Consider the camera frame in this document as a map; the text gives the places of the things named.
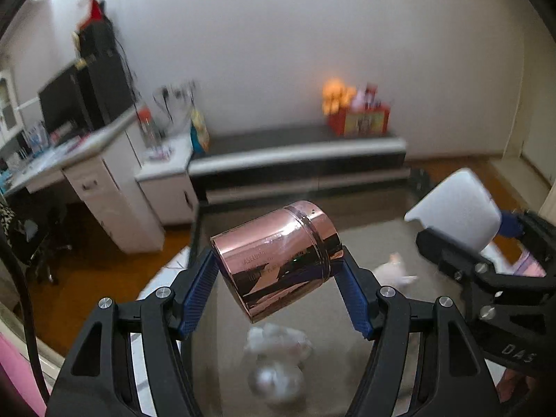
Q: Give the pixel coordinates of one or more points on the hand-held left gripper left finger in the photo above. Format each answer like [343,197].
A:
[197,297]

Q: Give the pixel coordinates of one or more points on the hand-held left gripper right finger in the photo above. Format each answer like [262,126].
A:
[354,302]

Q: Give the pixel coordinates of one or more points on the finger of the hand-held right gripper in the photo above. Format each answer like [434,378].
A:
[443,256]
[510,225]

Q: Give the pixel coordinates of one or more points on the white plastic cup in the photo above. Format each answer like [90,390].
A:
[456,208]

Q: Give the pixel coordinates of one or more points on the pink box with black rim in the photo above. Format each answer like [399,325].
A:
[382,239]

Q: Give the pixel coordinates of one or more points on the rose gold metal can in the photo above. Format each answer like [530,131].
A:
[273,260]

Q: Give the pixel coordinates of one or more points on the small pink white toy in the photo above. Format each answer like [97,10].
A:
[393,271]

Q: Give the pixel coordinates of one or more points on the white crumpled bag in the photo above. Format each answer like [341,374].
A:
[278,341]

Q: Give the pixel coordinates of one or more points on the cream door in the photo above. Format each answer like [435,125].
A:
[538,139]

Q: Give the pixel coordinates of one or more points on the white side cabinet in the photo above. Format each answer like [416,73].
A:
[167,191]

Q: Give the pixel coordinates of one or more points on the printed papers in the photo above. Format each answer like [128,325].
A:
[158,153]

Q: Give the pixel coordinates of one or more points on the red printed box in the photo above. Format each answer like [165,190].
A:
[360,121]

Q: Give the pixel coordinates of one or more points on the white desk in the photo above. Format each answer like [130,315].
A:
[104,169]

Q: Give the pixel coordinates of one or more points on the low black white cabinet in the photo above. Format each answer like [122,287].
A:
[295,147]

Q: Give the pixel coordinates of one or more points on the yellow blue snack bag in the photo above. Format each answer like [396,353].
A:
[200,132]

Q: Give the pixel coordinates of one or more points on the black office chair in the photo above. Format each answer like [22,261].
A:
[37,239]

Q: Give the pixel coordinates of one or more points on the clear bottle with orange cap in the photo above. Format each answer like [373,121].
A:
[148,128]

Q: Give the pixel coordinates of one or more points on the small purple red plush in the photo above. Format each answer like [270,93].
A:
[367,95]

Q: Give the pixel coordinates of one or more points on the orange plush toy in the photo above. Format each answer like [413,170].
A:
[336,95]

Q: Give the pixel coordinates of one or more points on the pink cloth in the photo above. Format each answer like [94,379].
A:
[17,382]

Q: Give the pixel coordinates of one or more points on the black white patterned cloth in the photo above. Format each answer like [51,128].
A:
[6,221]

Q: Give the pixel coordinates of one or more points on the large black speaker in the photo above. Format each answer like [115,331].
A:
[108,91]

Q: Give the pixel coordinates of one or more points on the blue white carton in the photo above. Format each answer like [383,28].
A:
[37,139]

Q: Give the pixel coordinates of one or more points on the black monitor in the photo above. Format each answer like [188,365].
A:
[61,100]

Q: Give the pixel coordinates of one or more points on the white glass door cabinet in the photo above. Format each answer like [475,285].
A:
[8,104]

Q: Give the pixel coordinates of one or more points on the red paper ornament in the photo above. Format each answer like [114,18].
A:
[94,11]

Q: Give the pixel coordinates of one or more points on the white wall power socket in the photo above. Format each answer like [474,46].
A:
[173,91]

